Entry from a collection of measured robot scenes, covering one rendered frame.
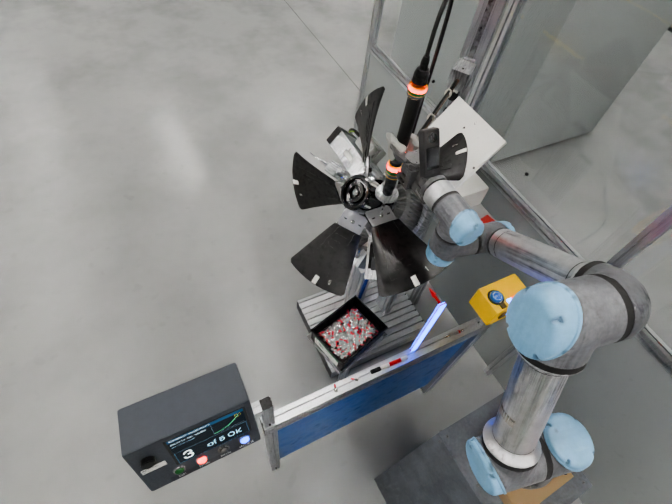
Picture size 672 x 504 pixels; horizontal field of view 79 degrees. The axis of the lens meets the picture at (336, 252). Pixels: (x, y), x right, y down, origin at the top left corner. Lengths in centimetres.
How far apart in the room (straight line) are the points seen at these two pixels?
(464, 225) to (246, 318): 171
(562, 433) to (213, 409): 75
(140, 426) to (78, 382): 154
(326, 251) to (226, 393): 63
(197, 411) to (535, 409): 66
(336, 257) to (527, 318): 82
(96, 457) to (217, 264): 115
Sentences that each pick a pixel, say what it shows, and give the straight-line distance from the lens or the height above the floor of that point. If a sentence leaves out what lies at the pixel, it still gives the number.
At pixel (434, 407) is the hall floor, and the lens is 236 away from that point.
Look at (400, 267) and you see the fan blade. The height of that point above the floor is 117.
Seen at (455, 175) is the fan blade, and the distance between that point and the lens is 118.
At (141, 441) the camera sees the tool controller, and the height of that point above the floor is 125.
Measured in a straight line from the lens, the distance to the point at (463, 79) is 164.
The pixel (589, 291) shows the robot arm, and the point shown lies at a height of 166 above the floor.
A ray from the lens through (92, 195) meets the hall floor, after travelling 322.
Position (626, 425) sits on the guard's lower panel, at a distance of 202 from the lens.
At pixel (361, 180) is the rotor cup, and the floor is 125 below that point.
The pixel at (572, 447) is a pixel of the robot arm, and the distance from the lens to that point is 108.
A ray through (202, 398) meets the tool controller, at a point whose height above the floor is 124.
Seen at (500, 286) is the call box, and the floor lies 107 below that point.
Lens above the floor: 216
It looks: 54 degrees down
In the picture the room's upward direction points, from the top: 10 degrees clockwise
